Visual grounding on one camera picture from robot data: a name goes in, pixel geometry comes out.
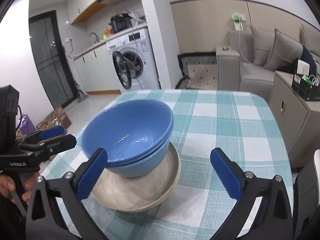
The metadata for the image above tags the cream plate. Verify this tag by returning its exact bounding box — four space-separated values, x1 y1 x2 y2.
92 143 181 213

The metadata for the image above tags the blue bowl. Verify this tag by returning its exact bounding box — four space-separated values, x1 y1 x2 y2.
102 131 172 177
80 99 174 166

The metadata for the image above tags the white kitchen counter cabinet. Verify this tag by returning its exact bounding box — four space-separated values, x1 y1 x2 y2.
75 43 120 94

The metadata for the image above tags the chrome kitchen faucet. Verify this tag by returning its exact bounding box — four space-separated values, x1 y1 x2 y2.
89 32 99 44

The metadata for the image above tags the person's left hand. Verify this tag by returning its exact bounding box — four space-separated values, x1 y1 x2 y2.
0 172 40 204

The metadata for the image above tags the patterned brown cardboard box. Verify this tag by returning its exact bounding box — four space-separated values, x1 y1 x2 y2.
36 106 72 130

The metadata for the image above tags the grey chair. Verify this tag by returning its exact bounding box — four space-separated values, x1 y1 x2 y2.
293 150 319 239

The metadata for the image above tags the dark glass door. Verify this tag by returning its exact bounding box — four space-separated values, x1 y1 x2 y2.
29 10 77 108

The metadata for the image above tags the teal checked tablecloth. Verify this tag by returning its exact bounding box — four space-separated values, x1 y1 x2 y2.
39 89 294 240

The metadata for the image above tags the beige side cabinet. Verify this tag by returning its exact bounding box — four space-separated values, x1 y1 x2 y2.
269 71 320 168

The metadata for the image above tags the white washing machine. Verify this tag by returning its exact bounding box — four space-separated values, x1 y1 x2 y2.
106 25 161 93

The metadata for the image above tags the black cardboard box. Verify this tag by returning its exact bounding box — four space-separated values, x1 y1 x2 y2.
291 74 320 101

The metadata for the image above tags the black rice cooker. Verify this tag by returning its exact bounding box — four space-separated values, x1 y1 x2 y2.
109 13 132 33

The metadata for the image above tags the grey sofa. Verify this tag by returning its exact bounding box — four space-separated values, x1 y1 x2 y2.
216 25 319 100

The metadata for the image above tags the white small box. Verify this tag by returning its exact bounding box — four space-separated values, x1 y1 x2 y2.
297 60 310 76

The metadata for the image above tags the black patterned rug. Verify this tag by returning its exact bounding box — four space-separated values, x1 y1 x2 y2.
175 52 218 90

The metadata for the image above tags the grey cushion right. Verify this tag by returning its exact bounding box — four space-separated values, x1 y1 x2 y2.
264 28 303 72

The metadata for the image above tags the grey cushion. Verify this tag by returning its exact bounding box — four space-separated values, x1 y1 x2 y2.
264 28 303 72
250 25 275 66

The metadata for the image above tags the grey cushion left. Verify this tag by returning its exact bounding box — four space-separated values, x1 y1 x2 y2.
250 25 275 66

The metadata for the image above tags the white power strip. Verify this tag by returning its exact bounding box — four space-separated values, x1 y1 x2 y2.
231 12 246 31

